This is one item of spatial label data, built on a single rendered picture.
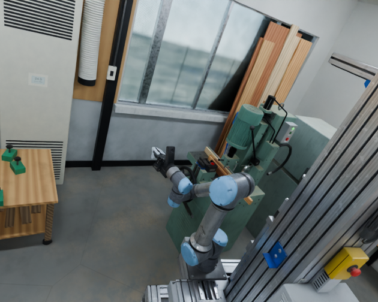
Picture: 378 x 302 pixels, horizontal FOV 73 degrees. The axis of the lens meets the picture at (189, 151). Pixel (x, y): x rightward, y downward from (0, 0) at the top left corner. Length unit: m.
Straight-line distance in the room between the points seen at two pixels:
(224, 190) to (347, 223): 0.43
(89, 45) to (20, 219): 1.50
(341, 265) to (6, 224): 2.17
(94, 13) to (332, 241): 2.18
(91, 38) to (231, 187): 1.81
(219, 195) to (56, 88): 1.76
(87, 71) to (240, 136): 1.44
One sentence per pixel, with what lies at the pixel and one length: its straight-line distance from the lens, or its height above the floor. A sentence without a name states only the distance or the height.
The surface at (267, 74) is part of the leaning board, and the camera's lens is 3.60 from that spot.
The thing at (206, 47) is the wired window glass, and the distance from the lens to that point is 3.14.
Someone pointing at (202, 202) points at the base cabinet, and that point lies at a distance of 2.19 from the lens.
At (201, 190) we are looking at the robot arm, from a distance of 1.39.
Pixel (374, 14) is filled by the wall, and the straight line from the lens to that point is 4.36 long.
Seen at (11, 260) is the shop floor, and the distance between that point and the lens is 2.47.
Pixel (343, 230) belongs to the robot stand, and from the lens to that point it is 1.05.
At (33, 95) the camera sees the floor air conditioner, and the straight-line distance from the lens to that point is 2.47.
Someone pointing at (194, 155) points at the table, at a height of 0.90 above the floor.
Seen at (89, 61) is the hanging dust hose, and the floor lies 1.30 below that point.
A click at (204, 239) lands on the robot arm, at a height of 1.12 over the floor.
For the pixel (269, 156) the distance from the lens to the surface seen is 2.11.
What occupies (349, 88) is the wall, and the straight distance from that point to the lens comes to 4.19.
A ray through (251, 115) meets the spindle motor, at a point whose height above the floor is 1.48.
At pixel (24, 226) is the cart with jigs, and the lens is 2.43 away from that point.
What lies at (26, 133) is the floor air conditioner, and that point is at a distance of 2.64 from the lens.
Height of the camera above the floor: 2.02
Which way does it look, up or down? 29 degrees down
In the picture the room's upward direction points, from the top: 21 degrees clockwise
